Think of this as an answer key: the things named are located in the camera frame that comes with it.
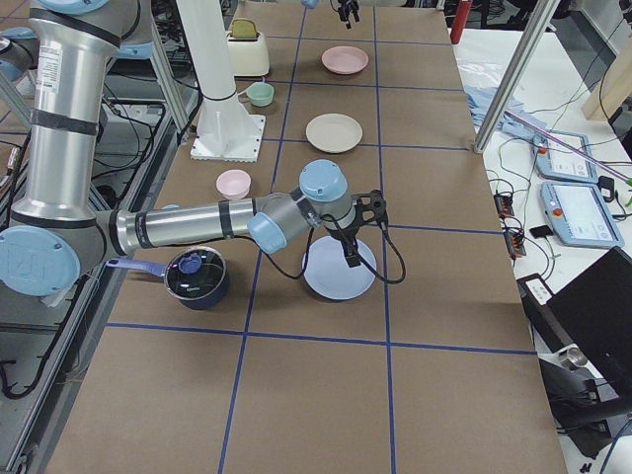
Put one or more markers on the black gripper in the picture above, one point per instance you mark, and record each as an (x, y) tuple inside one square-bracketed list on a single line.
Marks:
[(348, 230), (347, 10)]

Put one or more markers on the blue plate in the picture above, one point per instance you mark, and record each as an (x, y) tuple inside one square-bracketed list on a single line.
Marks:
[(328, 273)]

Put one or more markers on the pink plate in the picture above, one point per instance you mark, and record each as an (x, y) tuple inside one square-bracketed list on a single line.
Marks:
[(344, 60)]

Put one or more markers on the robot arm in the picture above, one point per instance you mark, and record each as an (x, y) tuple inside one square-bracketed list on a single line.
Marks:
[(54, 236)]

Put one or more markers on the cream toaster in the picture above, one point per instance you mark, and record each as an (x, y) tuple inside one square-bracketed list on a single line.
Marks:
[(248, 49)]

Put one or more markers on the cream plate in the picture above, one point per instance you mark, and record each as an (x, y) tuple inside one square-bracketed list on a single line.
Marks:
[(334, 133)]

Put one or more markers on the green bowl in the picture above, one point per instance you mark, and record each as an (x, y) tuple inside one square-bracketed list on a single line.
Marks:
[(260, 94)]

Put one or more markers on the pink bowl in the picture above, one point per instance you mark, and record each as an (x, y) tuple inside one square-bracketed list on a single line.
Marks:
[(233, 184)]

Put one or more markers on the dark blue pot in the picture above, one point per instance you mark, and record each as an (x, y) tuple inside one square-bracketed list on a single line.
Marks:
[(197, 277)]

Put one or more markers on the left teach pendant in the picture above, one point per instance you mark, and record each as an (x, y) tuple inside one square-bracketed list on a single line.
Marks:
[(556, 162)]

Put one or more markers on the teach pendant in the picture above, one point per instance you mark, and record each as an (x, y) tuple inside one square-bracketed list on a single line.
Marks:
[(578, 215), (556, 162)]

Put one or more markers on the right teach pendant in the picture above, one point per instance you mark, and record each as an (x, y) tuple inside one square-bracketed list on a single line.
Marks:
[(578, 215)]

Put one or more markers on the black laptop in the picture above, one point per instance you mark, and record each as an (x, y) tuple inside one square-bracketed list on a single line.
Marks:
[(594, 309)]

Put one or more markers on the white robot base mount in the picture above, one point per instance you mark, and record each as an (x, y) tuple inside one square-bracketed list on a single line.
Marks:
[(225, 130)]

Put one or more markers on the aluminium frame post right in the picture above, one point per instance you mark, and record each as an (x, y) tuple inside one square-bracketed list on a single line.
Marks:
[(529, 40)]

